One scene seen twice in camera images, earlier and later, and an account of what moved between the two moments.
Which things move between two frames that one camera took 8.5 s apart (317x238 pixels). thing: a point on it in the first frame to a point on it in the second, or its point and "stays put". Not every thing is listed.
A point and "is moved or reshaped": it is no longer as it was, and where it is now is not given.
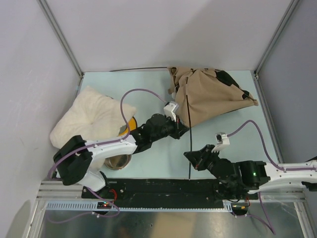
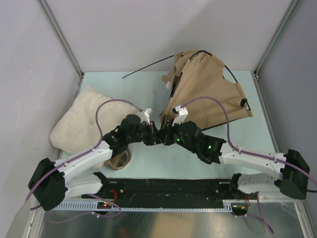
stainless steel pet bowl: (118, 162) stays put
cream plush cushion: (94, 116) stays put
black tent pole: (188, 131) to (236, 80)
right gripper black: (197, 157) to (165, 135)
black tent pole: (138, 69) to (147, 65)
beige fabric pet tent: (202, 94) is moved or reshaped
